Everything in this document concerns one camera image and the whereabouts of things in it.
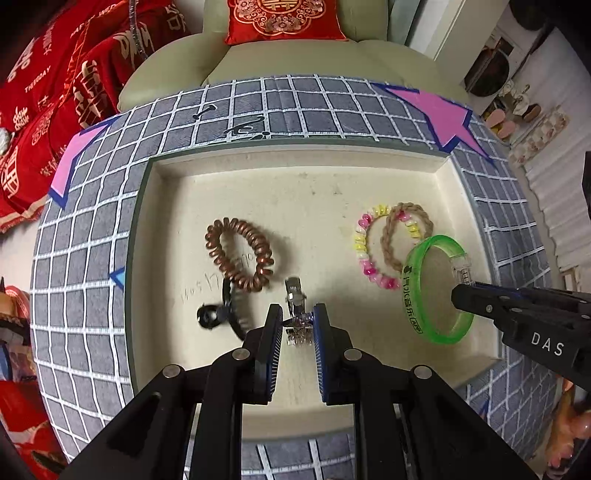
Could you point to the round red side table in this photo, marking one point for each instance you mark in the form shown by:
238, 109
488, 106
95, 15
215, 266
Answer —
18, 406

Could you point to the floor lamp pole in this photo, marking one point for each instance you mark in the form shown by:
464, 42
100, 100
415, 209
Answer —
135, 32

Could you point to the green translucent bangle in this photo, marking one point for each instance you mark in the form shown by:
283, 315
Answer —
411, 300

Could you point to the silver hair clip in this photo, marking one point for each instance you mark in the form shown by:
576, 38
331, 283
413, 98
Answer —
295, 295

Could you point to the person's right hand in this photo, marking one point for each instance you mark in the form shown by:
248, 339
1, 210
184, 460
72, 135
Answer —
575, 427

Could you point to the shallow white tray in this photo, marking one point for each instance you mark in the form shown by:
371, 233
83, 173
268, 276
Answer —
300, 207

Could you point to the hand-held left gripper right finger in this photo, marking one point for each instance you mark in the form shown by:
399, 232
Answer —
321, 350

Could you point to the white curtain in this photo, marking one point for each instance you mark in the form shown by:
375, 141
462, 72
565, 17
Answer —
563, 207

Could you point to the floral printed mat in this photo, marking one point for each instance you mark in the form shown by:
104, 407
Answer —
540, 138

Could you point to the pale green armchair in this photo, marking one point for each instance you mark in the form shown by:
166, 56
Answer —
184, 60

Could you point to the black claw hair clip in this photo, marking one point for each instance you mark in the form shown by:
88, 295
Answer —
207, 317

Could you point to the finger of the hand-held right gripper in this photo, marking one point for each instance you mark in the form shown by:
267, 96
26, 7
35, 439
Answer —
480, 300

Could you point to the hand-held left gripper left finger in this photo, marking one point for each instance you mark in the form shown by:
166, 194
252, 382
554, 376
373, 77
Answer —
276, 350

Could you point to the red embroidered cushion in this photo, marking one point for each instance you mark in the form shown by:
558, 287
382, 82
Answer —
286, 23

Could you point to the row of house slippers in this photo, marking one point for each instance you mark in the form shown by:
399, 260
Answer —
503, 124

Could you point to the sofa with red printed blanket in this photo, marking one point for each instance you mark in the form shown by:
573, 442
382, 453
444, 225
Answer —
46, 115

